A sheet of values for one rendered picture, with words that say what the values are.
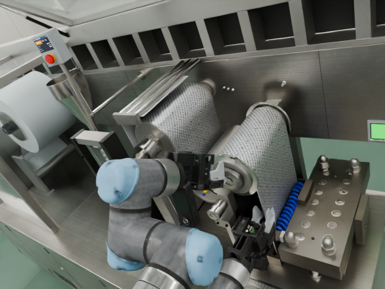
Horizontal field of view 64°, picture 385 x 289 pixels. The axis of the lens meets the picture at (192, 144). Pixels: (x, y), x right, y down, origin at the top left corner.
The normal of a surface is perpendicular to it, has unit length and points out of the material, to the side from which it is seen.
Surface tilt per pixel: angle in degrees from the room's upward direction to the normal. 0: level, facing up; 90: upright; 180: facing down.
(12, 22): 90
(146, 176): 78
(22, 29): 90
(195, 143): 92
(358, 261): 0
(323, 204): 0
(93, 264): 0
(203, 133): 92
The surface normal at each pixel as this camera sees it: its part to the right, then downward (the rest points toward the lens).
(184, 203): -0.56, 0.45
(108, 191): -0.62, -0.03
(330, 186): -0.33, -0.79
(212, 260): 0.81, 0.05
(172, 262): 0.09, -0.62
